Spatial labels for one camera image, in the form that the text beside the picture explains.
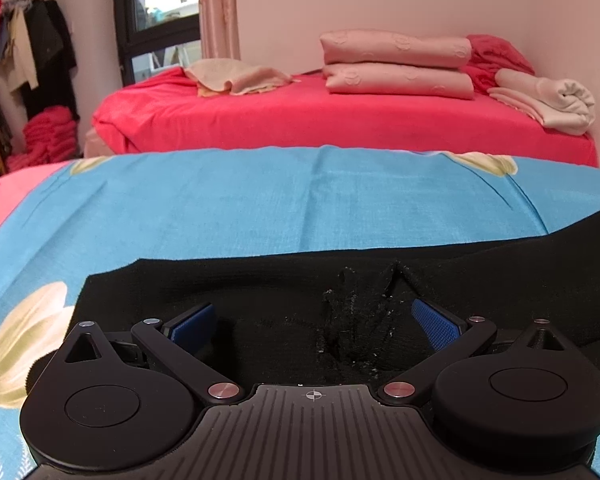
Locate stack of red clothes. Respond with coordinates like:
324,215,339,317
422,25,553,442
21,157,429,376
7,106,79,172

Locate black pants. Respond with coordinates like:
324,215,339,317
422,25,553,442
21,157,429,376
24,204,600,396

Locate lower folded pink quilt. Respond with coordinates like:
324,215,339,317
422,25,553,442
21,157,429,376
323,63,475,100

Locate beige cloth on bed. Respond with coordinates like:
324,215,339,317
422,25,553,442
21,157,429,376
185,58,294,98

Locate dark framed window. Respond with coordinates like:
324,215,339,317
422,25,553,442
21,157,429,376
114,0,202,86

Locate pink bed sheet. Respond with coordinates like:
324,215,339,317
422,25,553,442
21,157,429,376
0,162,69,226

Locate hanging clothes on rack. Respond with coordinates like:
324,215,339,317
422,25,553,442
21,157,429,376
0,0,79,176

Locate blue floral bed sheet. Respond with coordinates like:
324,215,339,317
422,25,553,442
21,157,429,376
0,146,600,479

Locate rolled cream blanket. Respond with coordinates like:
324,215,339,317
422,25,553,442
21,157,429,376
488,68,596,136

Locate red pillow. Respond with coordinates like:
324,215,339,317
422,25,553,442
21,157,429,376
462,35,535,96

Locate pink curtain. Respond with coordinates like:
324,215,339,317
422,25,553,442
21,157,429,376
199,0,240,60

